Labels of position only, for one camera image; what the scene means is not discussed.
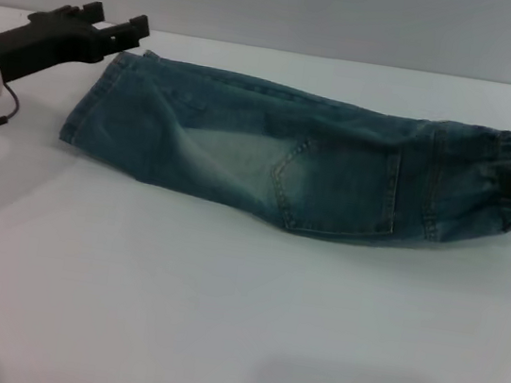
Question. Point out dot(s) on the blue denim shorts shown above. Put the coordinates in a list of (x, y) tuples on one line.
[(334, 174)]

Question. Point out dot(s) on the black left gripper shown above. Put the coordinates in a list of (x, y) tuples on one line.
[(48, 41)]

